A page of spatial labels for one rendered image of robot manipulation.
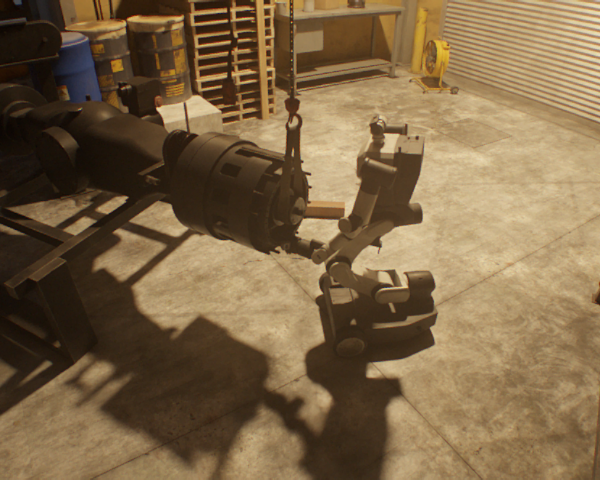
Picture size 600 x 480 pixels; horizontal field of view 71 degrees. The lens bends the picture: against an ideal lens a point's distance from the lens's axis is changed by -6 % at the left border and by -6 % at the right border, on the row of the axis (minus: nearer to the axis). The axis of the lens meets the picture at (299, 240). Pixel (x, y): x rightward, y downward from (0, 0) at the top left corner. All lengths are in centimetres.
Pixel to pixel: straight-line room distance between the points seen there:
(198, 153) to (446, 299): 185
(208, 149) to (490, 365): 197
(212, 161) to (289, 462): 148
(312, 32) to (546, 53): 327
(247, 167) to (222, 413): 125
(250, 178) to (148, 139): 86
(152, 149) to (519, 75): 585
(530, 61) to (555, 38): 47
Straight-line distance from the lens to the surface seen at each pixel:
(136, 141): 271
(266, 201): 207
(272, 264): 324
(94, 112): 308
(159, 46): 508
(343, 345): 255
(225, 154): 225
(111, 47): 497
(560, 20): 707
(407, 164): 208
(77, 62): 454
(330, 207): 370
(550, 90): 719
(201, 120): 481
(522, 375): 282
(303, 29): 675
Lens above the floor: 202
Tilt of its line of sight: 36 degrees down
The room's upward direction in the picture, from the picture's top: straight up
